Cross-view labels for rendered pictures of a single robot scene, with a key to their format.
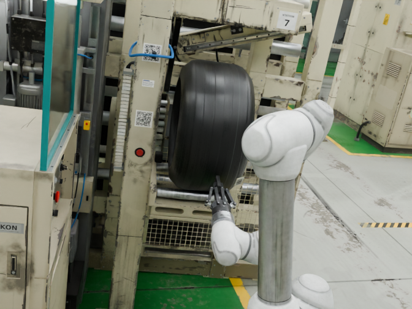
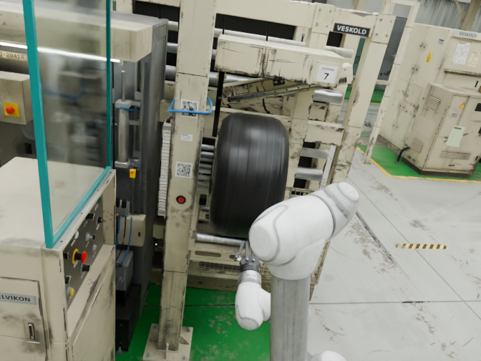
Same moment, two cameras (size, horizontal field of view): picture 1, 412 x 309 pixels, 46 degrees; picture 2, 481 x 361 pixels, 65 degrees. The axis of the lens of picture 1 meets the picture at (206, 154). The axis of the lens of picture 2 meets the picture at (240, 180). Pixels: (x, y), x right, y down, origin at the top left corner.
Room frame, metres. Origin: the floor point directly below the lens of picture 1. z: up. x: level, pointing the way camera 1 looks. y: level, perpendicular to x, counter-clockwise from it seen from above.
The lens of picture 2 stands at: (0.48, -0.12, 1.97)
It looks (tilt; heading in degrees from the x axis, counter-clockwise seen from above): 26 degrees down; 5
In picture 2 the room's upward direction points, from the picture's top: 9 degrees clockwise
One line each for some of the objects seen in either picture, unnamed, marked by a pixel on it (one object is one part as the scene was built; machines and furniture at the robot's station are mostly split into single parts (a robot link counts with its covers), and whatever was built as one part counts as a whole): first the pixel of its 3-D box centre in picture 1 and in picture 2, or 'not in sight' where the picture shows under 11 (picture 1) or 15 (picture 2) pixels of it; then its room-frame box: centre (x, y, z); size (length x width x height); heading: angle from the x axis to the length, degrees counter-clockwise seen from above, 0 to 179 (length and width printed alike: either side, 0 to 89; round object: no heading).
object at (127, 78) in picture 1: (124, 120); (166, 170); (2.05, 0.38, 1.19); 0.05 x 0.04 x 0.48; 10
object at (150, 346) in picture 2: not in sight; (169, 341); (2.09, 0.31, 0.02); 0.27 x 0.27 x 0.04; 10
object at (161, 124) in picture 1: (147, 121); (197, 163); (2.49, 0.34, 1.05); 0.20 x 0.15 x 0.30; 100
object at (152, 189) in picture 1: (152, 178); (195, 220); (2.12, 0.23, 0.90); 0.40 x 0.03 x 0.10; 10
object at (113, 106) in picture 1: (111, 160); not in sight; (2.89, 0.60, 0.61); 0.33 x 0.06 x 0.86; 10
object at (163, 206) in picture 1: (189, 207); (227, 251); (2.02, 0.03, 0.84); 0.36 x 0.09 x 0.06; 100
